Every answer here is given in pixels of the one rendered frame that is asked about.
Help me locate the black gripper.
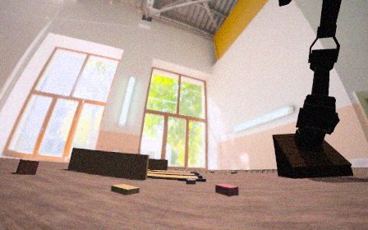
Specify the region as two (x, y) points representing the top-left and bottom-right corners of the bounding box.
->
(278, 0), (291, 7)

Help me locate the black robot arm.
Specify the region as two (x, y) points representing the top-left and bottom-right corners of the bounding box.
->
(293, 0), (342, 152)

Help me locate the small tan flat block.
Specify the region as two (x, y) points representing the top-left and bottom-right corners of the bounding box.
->
(111, 184), (140, 196)

